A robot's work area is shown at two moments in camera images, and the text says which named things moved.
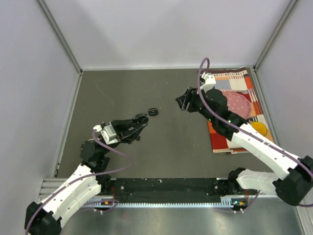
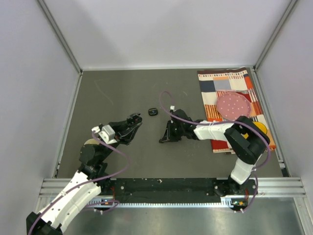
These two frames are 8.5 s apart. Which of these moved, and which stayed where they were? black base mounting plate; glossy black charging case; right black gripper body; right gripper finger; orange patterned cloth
Moved: right black gripper body; right gripper finger
Stayed: black base mounting plate; glossy black charging case; orange patterned cloth
